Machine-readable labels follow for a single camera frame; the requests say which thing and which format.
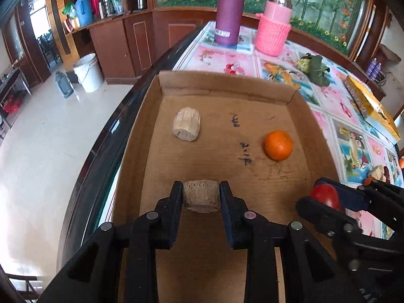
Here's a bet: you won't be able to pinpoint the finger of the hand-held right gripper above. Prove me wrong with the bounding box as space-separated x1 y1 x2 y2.
296 196 364 244
316 178 404 232

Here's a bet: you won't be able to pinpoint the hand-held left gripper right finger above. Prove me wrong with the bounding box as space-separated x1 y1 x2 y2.
219 181 363 303

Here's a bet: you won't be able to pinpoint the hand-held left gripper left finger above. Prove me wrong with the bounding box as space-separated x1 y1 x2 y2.
38 181 184 303

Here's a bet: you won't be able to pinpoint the red tomato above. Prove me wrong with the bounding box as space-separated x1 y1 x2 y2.
310 184 341 210

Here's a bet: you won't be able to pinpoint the brown cardboard box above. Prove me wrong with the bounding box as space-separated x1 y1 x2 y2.
111 70 343 303

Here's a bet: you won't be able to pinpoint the yellow box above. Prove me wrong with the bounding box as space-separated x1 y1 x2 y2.
345 75 401 144

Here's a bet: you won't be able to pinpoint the orange tangerine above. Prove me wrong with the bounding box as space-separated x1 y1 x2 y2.
264 130 293 161

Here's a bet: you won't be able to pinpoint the purple cans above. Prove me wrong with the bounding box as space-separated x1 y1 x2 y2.
368 58 384 81

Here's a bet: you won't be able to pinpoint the green leaf-wrapped bundle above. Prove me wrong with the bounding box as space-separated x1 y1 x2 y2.
297 54 331 86

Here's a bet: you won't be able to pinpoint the printed pink tablecloth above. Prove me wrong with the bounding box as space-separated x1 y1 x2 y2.
172 21 404 239

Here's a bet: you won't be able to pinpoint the dark wooden chair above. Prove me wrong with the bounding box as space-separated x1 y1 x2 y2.
0 271 41 303

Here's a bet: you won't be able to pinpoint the white plastic bucket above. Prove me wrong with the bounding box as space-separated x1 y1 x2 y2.
73 53 105 93

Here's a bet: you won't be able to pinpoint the brown wooden cabinet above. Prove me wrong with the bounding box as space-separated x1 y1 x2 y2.
65 6 387 102

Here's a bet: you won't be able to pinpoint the pink knit-sleeved bottle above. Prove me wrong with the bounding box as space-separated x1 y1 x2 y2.
254 0 292 56

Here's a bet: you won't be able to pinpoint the red bag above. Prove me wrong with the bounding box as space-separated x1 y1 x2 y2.
3 95 22 114

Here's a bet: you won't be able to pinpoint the dining chairs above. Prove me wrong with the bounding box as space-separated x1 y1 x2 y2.
38 30 62 67

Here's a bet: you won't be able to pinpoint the metal shelf rack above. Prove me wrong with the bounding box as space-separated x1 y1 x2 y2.
0 68 32 127

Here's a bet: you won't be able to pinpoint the purple thermos bottle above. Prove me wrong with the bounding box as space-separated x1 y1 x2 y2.
214 0 249 47

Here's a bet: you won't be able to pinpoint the blue thermos jug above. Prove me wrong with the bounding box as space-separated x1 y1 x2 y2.
75 0 94 27

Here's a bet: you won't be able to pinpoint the steel thermos flask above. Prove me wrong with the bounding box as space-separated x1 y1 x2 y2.
98 0 116 18

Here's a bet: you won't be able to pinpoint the green bag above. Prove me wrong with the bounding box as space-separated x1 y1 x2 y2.
62 3 78 19

